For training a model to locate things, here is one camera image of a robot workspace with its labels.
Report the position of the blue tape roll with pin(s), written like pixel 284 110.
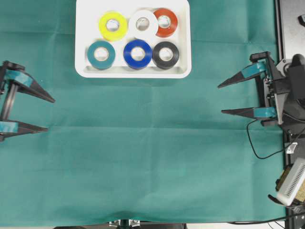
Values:
pixel 137 54

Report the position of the yellow tape roll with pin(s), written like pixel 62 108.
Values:
pixel 113 26

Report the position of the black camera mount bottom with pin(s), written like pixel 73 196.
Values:
pixel 125 224

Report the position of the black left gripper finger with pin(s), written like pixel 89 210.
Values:
pixel 9 128
pixel 27 85

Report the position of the green table cloth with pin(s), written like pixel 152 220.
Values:
pixel 155 150

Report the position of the white plastic case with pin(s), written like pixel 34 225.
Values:
pixel 88 14

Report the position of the red tape roll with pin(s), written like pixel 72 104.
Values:
pixel 167 22

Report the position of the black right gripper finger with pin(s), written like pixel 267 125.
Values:
pixel 253 71
pixel 253 112

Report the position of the black aluminium frame rail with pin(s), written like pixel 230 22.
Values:
pixel 290 27

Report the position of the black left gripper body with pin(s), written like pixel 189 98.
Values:
pixel 11 91

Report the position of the white vented electronics box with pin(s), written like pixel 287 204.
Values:
pixel 292 186

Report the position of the white tape roll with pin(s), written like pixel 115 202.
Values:
pixel 143 24

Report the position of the green tape roll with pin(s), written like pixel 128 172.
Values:
pixel 101 55

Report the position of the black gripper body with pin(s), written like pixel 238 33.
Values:
pixel 273 89

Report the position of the black tape roll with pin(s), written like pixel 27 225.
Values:
pixel 165 55

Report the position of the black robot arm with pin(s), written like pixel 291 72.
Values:
pixel 293 115

